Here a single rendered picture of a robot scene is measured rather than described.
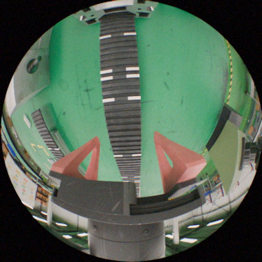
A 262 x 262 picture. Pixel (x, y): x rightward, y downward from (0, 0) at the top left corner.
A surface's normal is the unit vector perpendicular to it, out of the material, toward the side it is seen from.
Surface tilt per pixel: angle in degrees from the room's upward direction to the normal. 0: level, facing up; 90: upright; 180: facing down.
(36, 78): 90
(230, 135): 90
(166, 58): 0
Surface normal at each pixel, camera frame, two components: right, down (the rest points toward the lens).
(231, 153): -0.99, -0.09
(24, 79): 1.00, -0.07
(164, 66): 0.03, 0.60
